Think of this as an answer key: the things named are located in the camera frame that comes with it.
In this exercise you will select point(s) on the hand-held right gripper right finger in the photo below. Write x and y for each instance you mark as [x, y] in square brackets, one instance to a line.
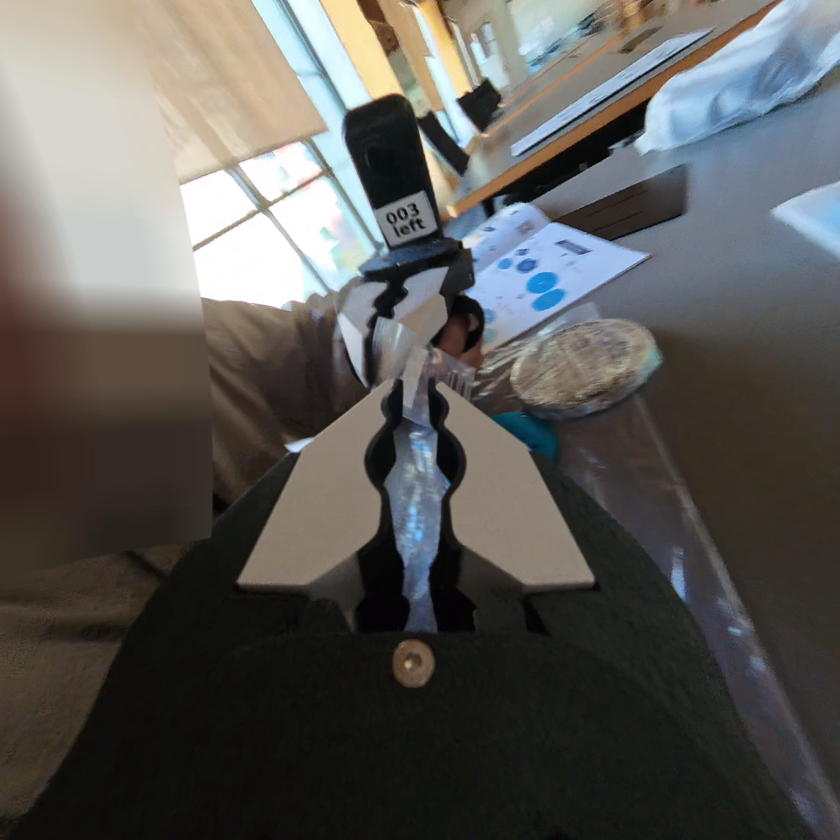
[518, 518]

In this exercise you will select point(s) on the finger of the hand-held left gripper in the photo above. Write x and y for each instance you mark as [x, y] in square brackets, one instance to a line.
[358, 321]
[426, 302]

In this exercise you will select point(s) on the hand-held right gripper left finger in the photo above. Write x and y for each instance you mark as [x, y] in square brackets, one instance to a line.
[315, 518]

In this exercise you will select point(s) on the small clear plastic bag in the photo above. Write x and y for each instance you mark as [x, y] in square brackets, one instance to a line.
[417, 512]

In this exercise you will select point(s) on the person's left forearm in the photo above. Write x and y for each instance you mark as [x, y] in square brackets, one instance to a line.
[275, 380]

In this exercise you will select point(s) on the person's left hand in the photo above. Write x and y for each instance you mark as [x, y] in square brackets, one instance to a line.
[454, 344]

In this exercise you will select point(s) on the black office chair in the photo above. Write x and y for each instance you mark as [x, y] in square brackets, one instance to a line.
[446, 148]
[479, 105]

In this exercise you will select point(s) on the teal round perforated plate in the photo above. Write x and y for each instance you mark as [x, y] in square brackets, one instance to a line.
[531, 436]

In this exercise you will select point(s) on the large clear plastic bag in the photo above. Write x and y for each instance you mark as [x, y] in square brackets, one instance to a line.
[623, 525]

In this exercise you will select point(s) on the window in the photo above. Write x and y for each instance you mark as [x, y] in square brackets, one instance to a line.
[262, 223]

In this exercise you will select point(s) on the wooden table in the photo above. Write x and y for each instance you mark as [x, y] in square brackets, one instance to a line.
[525, 174]

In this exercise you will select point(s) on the white instruction sheet blue circles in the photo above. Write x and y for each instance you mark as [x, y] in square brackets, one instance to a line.
[577, 262]

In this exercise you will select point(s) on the plastic-wrapped round disc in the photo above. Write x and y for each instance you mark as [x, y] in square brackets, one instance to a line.
[584, 367]

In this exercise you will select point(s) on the beige roller blind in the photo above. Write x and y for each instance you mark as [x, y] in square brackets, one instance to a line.
[229, 85]

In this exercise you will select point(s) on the dark cardboard box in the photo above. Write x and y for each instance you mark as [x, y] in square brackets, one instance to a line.
[630, 200]

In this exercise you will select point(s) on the long white board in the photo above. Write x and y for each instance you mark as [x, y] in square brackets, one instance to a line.
[610, 92]

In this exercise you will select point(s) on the person's beige jacket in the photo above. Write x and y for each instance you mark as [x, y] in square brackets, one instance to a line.
[65, 656]

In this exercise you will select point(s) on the white plastic bag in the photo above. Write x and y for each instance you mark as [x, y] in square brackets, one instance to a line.
[741, 79]

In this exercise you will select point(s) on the white foam sheet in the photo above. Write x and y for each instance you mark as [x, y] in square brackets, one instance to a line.
[810, 220]

